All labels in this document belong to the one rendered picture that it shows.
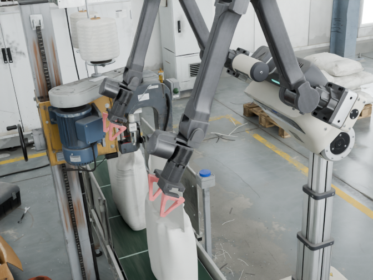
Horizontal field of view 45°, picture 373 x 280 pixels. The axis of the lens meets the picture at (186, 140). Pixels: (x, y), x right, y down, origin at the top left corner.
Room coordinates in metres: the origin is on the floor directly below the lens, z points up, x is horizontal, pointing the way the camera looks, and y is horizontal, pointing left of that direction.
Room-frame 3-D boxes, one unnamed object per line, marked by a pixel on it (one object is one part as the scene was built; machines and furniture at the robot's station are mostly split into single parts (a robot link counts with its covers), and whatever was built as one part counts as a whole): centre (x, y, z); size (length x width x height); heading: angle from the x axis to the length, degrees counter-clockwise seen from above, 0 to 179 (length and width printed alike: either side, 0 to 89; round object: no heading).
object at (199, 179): (2.09, -0.09, 0.81); 0.08 x 0.08 x 0.06; 21
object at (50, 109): (1.90, 0.54, 1.27); 0.12 x 0.09 x 0.09; 111
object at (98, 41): (1.90, 0.34, 1.61); 0.17 x 0.17 x 0.17
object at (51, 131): (2.07, 0.53, 1.18); 0.34 x 0.25 x 0.31; 111
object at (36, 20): (1.97, 0.60, 1.68); 0.05 x 0.03 x 0.06; 111
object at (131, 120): (2.02, 0.25, 1.14); 0.05 x 0.04 x 0.16; 111
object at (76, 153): (1.84, 0.47, 1.21); 0.15 x 0.15 x 0.25
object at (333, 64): (5.07, -1.71, 0.56); 0.67 x 0.43 x 0.15; 21
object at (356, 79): (4.86, -1.77, 0.44); 0.68 x 0.44 x 0.15; 111
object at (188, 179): (2.74, 0.14, 0.54); 1.05 x 0.02 x 0.41; 21
